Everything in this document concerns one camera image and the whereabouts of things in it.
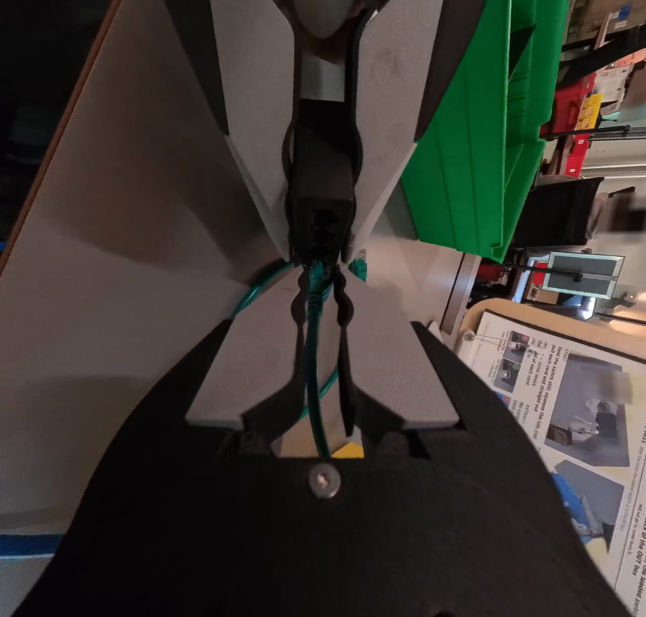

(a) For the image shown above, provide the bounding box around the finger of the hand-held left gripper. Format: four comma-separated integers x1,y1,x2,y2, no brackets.
342,0,448,265
207,0,303,264

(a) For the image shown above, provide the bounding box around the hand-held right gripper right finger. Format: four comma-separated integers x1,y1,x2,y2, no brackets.
333,266,461,438

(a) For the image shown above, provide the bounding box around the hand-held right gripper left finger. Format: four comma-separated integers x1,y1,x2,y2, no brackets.
185,266,310,446

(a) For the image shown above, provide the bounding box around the black network switch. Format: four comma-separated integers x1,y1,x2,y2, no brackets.
287,99,356,267

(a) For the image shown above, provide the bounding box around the green ethernet cable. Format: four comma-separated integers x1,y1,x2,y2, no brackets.
231,255,368,458

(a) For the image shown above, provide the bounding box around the green plastic bin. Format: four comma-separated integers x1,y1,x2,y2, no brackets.
401,0,576,264

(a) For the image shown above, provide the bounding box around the red toolbox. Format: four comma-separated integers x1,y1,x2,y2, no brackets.
552,79,606,176

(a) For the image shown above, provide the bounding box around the black angular box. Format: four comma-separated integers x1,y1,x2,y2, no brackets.
510,177,606,248

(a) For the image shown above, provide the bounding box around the grey framed panel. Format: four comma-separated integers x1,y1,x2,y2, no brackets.
542,251,625,301

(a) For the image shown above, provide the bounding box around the wooden display board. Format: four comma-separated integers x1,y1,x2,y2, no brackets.
452,298,646,363

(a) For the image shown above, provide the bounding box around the printed instruction sheet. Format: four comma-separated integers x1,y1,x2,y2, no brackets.
457,311,646,617

